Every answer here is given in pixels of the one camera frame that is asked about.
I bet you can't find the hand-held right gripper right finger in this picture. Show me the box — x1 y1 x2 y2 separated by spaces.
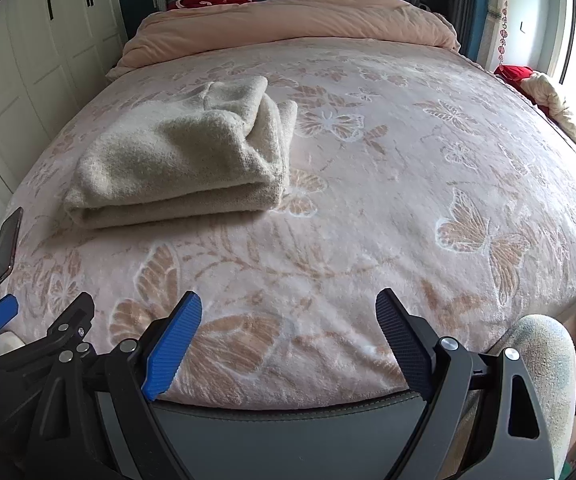
375 288 564 480

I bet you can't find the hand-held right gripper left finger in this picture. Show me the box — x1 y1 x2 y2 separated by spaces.
15 291 203 480

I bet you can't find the cream knitted blanket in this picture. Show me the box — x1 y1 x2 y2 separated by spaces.
63 75 299 231

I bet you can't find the black smartphone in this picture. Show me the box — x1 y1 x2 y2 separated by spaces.
0 206 24 288

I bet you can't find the person's leg in fuzzy pants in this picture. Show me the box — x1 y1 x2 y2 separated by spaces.
455 314 576 480

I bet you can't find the pink butterfly blanket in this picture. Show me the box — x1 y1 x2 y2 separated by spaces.
0 35 576 408

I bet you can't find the white wardrobe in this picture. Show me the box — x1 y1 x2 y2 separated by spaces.
0 0 129 281

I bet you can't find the cream quilt by window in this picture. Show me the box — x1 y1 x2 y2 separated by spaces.
520 71 576 171

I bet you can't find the red cushion by window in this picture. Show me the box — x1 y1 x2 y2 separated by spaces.
493 64 536 96

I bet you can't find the pink duvet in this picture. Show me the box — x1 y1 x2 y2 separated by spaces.
105 0 461 81

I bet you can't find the red hanging bead string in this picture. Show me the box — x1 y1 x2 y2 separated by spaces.
499 0 512 68

